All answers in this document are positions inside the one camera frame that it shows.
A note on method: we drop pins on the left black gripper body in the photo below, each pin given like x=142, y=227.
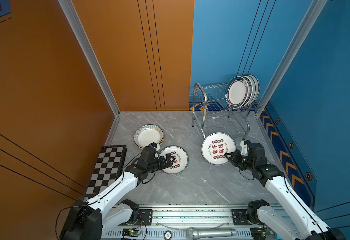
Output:
x=154, y=167

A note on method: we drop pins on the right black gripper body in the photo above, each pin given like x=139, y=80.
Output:
x=247, y=164

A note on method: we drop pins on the white red patterned plate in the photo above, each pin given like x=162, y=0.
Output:
x=181, y=159

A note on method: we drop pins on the white deep plate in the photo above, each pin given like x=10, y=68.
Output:
x=148, y=134

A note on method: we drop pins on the silver wire dish rack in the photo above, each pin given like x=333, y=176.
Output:
x=208, y=104

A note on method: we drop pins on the green rimmed text plate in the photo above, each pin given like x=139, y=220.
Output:
x=237, y=92

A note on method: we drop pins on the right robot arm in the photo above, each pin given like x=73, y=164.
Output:
x=305, y=224

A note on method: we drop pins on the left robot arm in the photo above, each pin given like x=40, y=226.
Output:
x=89, y=220

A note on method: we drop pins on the black white chessboard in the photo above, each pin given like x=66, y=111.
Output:
x=107, y=170

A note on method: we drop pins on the green circuit board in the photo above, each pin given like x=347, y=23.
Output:
x=131, y=234

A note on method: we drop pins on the round black white sticker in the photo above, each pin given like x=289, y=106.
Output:
x=168, y=235

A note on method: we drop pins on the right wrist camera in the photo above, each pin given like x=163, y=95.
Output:
x=244, y=147

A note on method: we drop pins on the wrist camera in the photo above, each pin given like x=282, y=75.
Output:
x=155, y=146
x=244, y=147

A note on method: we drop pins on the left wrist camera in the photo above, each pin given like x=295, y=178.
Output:
x=155, y=146

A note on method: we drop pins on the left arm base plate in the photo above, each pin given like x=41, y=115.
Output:
x=146, y=216

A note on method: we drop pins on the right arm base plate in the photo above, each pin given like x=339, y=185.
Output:
x=246, y=217

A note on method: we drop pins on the aluminium rail frame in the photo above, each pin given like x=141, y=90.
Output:
x=178, y=219

